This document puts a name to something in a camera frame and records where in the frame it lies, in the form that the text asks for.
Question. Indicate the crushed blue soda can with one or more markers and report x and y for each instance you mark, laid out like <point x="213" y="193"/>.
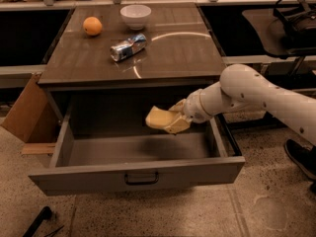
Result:
<point x="128" y="47"/>

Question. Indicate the black drawer handle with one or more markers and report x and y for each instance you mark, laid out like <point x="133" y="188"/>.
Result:
<point x="141" y="179"/>

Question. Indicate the white ceramic bowl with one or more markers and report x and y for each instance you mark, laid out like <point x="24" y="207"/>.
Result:
<point x="135" y="16"/>

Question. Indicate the yellow sponge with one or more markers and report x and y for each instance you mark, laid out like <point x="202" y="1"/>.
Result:
<point x="158" y="118"/>

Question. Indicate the grey cabinet with wooden top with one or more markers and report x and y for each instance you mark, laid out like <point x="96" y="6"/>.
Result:
<point x="98" y="50"/>

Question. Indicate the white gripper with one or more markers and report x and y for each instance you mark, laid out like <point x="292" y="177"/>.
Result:
<point x="194" y="109"/>

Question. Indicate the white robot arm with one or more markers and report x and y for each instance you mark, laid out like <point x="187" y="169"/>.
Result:
<point x="238" y="86"/>

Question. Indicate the black tool on floor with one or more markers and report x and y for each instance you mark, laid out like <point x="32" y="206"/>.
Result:
<point x="44" y="214"/>

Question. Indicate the orange fruit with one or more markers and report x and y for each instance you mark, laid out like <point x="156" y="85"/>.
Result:
<point x="92" y="26"/>

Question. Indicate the black headset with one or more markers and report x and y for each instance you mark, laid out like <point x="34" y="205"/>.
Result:
<point x="299" y="23"/>

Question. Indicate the open grey top drawer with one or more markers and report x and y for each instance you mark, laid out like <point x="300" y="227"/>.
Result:
<point x="104" y="136"/>

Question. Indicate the black shoe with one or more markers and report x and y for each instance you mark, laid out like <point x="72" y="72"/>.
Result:
<point x="304" y="158"/>

